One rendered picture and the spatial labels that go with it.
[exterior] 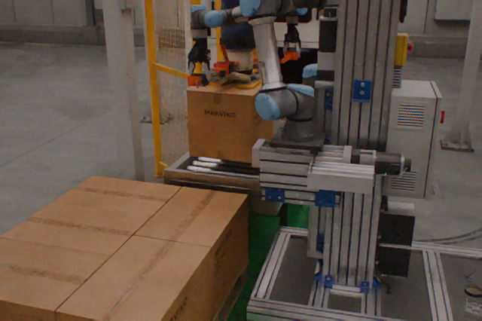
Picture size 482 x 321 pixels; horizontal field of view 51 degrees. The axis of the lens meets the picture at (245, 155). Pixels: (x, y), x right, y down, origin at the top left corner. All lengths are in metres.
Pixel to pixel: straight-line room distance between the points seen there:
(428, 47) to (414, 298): 9.07
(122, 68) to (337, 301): 2.25
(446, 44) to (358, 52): 9.23
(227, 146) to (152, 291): 1.13
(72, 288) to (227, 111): 1.28
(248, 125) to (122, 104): 1.35
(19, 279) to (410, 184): 1.71
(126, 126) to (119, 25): 0.74
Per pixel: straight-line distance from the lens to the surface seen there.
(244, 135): 2.85
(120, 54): 3.82
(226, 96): 2.83
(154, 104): 4.37
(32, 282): 2.27
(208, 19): 2.40
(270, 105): 2.02
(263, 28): 2.07
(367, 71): 2.27
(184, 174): 3.01
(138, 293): 2.08
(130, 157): 4.00
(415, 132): 2.29
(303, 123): 2.16
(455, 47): 11.49
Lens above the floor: 1.73
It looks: 20 degrees down
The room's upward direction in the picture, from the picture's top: straight up
